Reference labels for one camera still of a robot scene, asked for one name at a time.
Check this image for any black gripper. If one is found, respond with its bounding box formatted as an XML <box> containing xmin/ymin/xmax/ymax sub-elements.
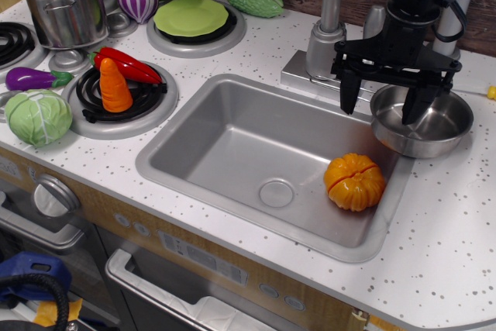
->
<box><xmin>331</xmin><ymin>20</ymin><xmax>462</xmax><ymax>125</ymax></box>

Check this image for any small steel pan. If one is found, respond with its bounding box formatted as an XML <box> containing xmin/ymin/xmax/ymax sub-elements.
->
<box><xmin>370</xmin><ymin>85</ymin><xmax>474</xmax><ymax>159</ymax></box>

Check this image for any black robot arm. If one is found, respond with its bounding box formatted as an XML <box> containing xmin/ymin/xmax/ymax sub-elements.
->
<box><xmin>331</xmin><ymin>0</ymin><xmax>467</xmax><ymax>125</ymax></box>

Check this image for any grey toy sink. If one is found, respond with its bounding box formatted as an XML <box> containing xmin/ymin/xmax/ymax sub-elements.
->
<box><xmin>136</xmin><ymin>74</ymin><xmax>414</xmax><ymax>263</ymax></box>

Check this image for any silver toy faucet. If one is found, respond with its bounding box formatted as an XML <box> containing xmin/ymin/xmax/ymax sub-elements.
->
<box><xmin>281</xmin><ymin>0</ymin><xmax>388</xmax><ymax>106</ymax></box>

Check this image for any orange toy pumpkin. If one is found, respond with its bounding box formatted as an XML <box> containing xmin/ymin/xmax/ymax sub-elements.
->
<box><xmin>323</xmin><ymin>153</ymin><xmax>386</xmax><ymax>212</ymax></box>

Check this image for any grey vertical pole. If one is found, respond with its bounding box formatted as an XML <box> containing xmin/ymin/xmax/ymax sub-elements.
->
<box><xmin>432</xmin><ymin>0</ymin><xmax>471</xmax><ymax>60</ymax></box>

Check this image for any back right stove burner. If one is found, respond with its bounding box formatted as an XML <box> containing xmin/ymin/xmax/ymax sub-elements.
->
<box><xmin>146</xmin><ymin>2</ymin><xmax>246</xmax><ymax>59</ymax></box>

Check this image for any stove burner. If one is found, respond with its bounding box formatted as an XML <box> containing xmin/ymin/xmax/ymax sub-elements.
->
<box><xmin>1</xmin><ymin>22</ymin><xmax>48</xmax><ymax>83</ymax></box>
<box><xmin>146</xmin><ymin>2</ymin><xmax>246</xmax><ymax>59</ymax></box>
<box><xmin>62</xmin><ymin>61</ymin><xmax>179</xmax><ymax>140</ymax></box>

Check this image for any green toy plate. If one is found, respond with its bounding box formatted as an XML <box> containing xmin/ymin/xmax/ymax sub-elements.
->
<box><xmin>153</xmin><ymin>0</ymin><xmax>229</xmax><ymax>37</ymax></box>

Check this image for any front right stove burner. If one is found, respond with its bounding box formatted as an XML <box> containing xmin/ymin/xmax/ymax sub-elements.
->
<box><xmin>62</xmin><ymin>61</ymin><xmax>179</xmax><ymax>140</ymax></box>

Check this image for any red toy chili pepper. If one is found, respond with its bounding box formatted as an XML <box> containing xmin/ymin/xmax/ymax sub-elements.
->
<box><xmin>88</xmin><ymin>47</ymin><xmax>163</xmax><ymax>84</ymax></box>

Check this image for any purple striped toy onion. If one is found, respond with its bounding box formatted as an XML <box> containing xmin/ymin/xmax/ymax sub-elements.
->
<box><xmin>118</xmin><ymin>0</ymin><xmax>159</xmax><ymax>24</ymax></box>

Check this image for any orange toy carrot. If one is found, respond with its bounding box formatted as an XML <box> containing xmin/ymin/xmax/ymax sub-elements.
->
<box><xmin>99</xmin><ymin>58</ymin><xmax>133</xmax><ymax>113</ymax></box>

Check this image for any grey stove knob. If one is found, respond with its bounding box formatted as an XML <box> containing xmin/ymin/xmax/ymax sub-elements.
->
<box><xmin>107</xmin><ymin>12</ymin><xmax>138</xmax><ymax>38</ymax></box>
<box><xmin>48</xmin><ymin>49</ymin><xmax>91</xmax><ymax>75</ymax></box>

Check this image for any silver dishwasher door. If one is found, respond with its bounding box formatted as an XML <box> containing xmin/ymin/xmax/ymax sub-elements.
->
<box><xmin>105</xmin><ymin>248</ymin><xmax>302</xmax><ymax>330</ymax></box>

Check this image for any steel cooking pot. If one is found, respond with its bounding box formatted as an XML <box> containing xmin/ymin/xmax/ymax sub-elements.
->
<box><xmin>26</xmin><ymin>0</ymin><xmax>109</xmax><ymax>50</ymax></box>

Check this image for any green toy cabbage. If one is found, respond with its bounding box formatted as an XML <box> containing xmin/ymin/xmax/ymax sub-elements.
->
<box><xmin>5</xmin><ymin>89</ymin><xmax>73</xmax><ymax>147</ymax></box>

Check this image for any silver oven knob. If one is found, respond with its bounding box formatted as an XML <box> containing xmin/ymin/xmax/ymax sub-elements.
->
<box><xmin>32</xmin><ymin>174</ymin><xmax>81</xmax><ymax>218</ymax></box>

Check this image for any purple toy eggplant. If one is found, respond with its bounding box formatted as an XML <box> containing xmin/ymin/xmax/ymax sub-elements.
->
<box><xmin>5</xmin><ymin>67</ymin><xmax>74</xmax><ymax>91</ymax></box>

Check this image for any front left stove burner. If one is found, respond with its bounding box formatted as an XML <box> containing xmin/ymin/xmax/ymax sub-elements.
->
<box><xmin>1</xmin><ymin>22</ymin><xmax>48</xmax><ymax>83</ymax></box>

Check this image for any yellow cloth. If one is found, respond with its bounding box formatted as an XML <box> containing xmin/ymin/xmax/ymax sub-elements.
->
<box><xmin>33</xmin><ymin>298</ymin><xmax>83</xmax><ymax>327</ymax></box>

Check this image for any toy knife yellow handle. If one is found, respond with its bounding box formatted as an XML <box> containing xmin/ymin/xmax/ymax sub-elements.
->
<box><xmin>453</xmin><ymin>85</ymin><xmax>496</xmax><ymax>101</ymax></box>

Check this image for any silver oven door handle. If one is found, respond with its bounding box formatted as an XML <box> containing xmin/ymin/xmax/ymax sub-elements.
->
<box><xmin>1</xmin><ymin>191</ymin><xmax>85</xmax><ymax>251</ymax></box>

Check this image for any black braided cable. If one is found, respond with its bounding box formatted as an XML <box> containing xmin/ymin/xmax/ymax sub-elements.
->
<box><xmin>0</xmin><ymin>271</ymin><xmax>71</xmax><ymax>331</ymax></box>

